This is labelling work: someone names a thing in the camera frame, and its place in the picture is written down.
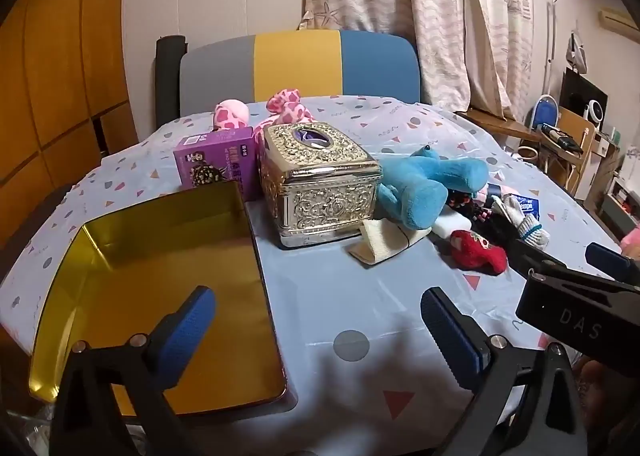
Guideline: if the white sock blue stripe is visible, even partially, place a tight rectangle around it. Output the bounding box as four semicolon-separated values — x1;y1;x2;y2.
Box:
492;193;551;249

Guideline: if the purple cardboard box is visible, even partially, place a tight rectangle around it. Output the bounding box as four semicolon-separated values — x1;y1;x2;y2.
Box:
173;126;258;199

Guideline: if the black hair tool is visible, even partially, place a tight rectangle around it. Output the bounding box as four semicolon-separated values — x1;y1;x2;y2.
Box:
542;123;585;154

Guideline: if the white clothes iron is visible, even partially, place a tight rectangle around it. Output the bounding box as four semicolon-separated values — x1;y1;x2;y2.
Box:
565;31;590;72

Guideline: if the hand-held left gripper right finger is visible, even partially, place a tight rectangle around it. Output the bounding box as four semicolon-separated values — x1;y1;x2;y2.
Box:
421;287;588;456

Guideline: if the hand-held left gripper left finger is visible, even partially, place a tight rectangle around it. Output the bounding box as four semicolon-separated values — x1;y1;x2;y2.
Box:
52;286;218;456

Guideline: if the pink blanket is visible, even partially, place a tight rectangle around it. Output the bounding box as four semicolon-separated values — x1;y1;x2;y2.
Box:
620;226;640;257

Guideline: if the grey yellow blue chair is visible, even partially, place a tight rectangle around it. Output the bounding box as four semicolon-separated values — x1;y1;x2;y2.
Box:
179;30;421;117

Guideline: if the blue folding chair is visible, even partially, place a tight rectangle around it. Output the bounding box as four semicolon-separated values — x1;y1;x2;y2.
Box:
530;94;560;132

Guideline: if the cream cloth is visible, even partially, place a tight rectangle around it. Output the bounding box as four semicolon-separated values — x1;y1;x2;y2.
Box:
347;219;431;267

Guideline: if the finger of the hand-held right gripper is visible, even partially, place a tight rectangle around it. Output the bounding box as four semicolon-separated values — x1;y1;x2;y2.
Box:
585;242;640;287
492;229;571;282

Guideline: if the black monitor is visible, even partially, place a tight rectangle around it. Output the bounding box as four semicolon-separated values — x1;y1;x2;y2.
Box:
559;67;608;122

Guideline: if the wall air conditioner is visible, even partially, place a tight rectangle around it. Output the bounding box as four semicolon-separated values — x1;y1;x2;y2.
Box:
597;9;640;40

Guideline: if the ornate silver tissue box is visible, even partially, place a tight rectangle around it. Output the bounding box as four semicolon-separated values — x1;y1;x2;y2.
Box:
257;122;383;249

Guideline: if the wooden wardrobe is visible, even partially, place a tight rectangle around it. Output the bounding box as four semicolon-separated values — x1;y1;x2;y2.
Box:
0;0;141;247

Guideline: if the wooden side desk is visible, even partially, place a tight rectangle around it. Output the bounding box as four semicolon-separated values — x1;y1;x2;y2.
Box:
455;106;621;207

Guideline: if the white round fan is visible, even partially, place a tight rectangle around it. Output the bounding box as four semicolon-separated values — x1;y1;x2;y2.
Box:
582;99;606;124

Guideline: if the red patterned sock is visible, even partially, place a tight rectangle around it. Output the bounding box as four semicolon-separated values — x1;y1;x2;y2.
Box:
450;229;508;277

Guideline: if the gold metal tray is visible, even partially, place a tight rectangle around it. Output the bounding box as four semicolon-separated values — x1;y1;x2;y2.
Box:
27;180;288;417

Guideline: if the pink spotted plush bow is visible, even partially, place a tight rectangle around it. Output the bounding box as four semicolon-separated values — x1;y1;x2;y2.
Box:
252;89;316;147

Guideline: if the pink spotted plush toy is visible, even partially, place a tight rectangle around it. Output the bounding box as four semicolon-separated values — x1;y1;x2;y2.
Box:
214;99;251;131

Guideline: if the blue tissue packet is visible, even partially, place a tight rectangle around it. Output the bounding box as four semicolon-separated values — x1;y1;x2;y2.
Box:
515;195;542;219

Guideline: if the large blue plush toy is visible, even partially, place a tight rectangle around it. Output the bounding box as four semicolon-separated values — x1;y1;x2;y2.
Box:
375;146;490;231

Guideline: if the white metal pole stand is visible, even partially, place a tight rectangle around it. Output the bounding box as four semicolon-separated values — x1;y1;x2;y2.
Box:
542;0;578;102

